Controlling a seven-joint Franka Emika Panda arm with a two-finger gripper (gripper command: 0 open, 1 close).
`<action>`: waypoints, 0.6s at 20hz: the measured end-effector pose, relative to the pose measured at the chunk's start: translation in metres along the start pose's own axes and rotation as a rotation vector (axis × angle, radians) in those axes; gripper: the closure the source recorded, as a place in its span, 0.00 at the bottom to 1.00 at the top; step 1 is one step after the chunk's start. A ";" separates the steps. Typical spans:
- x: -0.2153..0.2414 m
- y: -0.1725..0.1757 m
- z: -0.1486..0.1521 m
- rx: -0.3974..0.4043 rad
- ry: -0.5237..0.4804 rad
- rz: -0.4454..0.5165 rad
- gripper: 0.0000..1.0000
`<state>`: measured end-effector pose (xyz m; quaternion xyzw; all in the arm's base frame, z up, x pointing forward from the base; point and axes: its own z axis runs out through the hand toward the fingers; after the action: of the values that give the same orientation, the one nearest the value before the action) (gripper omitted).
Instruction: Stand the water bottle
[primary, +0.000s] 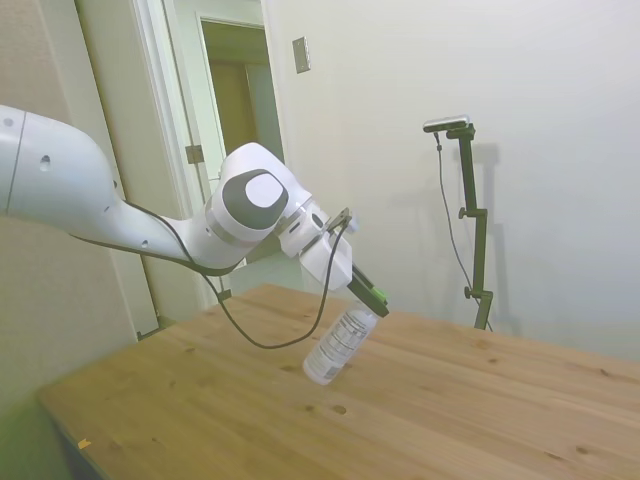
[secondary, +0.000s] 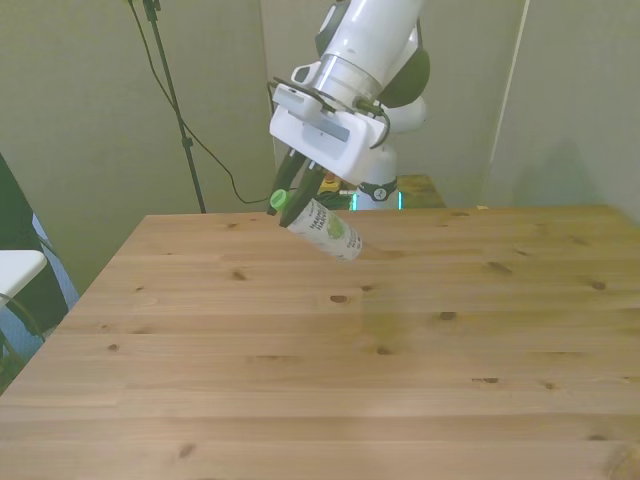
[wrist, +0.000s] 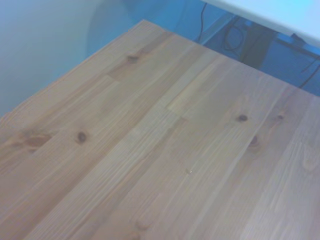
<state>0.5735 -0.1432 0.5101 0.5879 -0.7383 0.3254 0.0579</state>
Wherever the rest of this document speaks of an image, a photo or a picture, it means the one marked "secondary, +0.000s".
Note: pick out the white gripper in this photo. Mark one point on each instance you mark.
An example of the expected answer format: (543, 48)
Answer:
(330, 142)

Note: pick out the white bottle with green cap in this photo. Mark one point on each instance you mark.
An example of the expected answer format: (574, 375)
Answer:
(327, 234)

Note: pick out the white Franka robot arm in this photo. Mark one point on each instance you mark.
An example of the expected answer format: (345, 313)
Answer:
(370, 45)

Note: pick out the black tripod stand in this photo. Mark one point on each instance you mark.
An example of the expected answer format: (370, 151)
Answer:
(176, 110)

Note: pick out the small yellow device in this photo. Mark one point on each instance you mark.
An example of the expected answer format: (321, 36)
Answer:
(330, 186)

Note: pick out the white folding chair seat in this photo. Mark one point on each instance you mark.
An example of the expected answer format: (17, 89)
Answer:
(17, 270)

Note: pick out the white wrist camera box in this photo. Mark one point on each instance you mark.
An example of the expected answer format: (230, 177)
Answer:
(295, 97)

